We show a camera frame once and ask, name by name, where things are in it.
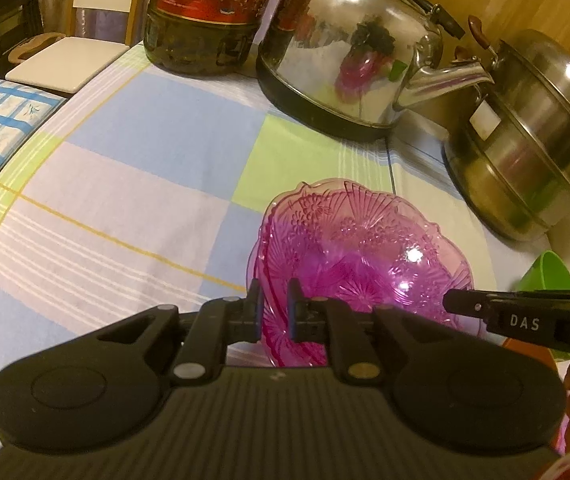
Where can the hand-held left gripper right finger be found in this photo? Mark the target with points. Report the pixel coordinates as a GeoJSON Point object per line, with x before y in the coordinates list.
{"type": "Point", "coordinates": [294, 310]}

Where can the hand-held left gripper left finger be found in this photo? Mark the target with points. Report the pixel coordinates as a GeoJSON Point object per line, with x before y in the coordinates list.
{"type": "Point", "coordinates": [253, 315]}

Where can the orange plastic bowl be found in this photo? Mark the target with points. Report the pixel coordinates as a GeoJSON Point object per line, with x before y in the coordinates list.
{"type": "Point", "coordinates": [520, 347]}

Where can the green plastic bowl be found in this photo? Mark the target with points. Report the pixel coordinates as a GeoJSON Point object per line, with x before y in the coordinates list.
{"type": "Point", "coordinates": [550, 275]}

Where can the pink glass plate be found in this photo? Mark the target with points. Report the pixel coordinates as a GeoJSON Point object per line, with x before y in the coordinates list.
{"type": "Point", "coordinates": [365, 250]}

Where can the stainless steel steamer pot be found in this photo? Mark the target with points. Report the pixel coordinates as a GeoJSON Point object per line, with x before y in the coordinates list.
{"type": "Point", "coordinates": [530, 160]}

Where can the pastel plaid tablecloth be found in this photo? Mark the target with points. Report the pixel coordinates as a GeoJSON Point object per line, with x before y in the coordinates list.
{"type": "Point", "coordinates": [115, 185]}

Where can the stainless steel kettle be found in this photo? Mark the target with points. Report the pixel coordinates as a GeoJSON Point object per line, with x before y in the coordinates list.
{"type": "Point", "coordinates": [325, 60]}

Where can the large cooking oil bottle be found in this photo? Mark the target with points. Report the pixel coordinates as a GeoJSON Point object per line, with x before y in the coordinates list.
{"type": "Point", "coordinates": [200, 35]}

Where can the white wooden chair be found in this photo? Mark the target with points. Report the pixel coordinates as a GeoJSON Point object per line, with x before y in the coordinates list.
{"type": "Point", "coordinates": [65, 60]}

